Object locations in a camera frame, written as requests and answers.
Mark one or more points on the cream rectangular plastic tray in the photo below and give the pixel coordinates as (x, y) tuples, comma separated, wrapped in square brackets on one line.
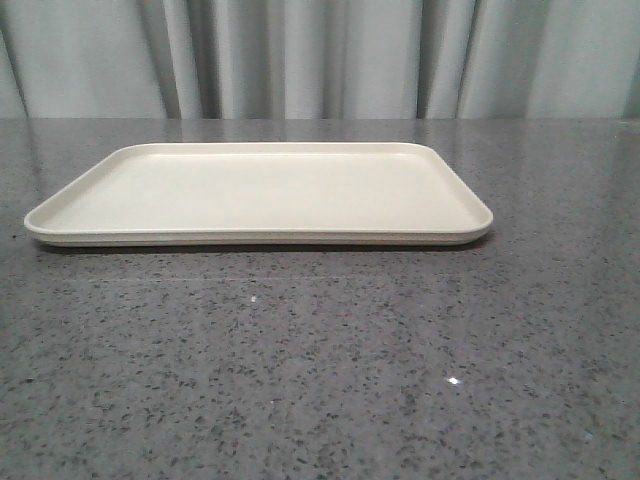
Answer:
[(368, 193)]

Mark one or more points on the pale grey-green curtain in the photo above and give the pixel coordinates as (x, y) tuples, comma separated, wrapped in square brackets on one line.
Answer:
[(319, 59)]

